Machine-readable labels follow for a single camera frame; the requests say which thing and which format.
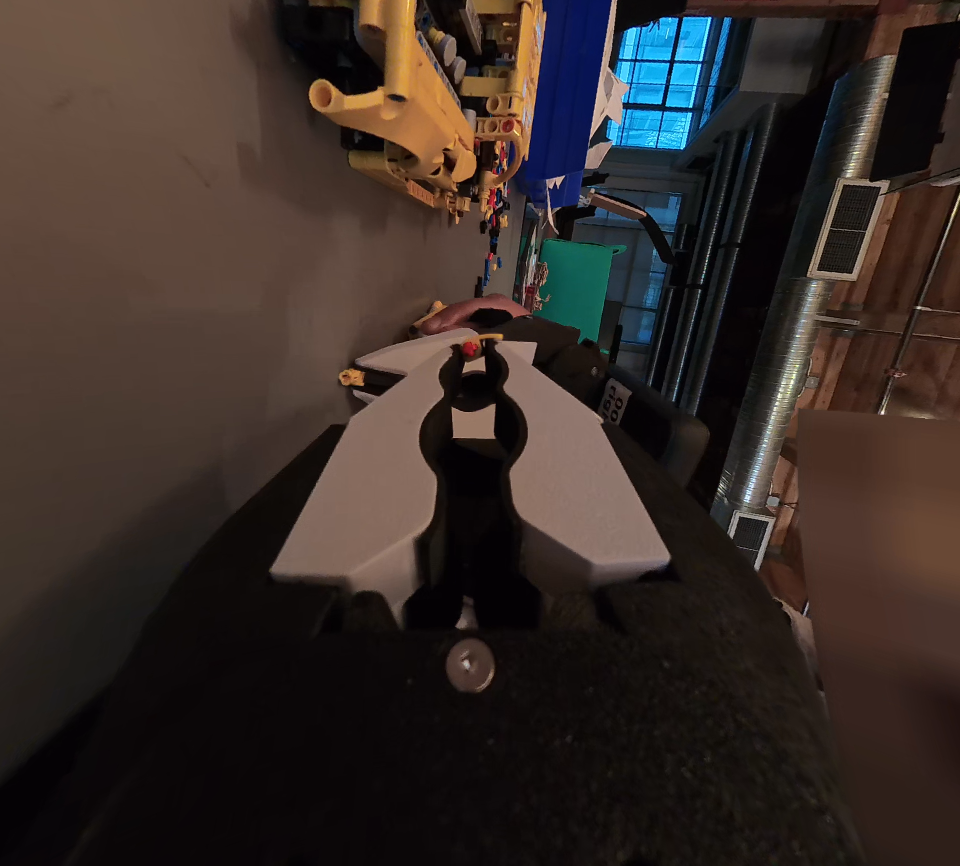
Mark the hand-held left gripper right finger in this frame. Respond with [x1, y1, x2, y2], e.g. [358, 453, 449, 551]
[486, 339, 672, 625]

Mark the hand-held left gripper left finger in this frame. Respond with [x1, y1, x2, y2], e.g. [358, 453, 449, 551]
[270, 344, 460, 627]

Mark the pile of small coloured pins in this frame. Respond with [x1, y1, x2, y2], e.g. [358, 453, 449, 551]
[474, 182, 520, 291]

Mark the yellow toy brick car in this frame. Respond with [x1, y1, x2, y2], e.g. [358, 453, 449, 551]
[277, 0, 547, 222]

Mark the grey desk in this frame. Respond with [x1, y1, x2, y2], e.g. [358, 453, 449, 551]
[0, 0, 543, 780]

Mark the person's right hand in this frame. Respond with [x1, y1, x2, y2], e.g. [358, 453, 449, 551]
[422, 294, 531, 337]

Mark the white vent grille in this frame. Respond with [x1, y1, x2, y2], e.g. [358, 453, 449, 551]
[806, 179, 891, 280]
[726, 509, 778, 572]

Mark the green carry box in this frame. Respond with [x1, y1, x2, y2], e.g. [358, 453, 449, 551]
[536, 239, 628, 345]

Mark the heap of white paper bags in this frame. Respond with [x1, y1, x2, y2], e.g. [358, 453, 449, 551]
[546, 67, 628, 238]

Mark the blue storage bin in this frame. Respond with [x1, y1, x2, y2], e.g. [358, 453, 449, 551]
[517, 0, 628, 207]

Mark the black hanging panel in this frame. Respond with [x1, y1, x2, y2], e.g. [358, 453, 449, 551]
[868, 22, 960, 184]

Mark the metal ventilation duct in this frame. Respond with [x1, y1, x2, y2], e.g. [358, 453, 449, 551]
[708, 56, 899, 531]

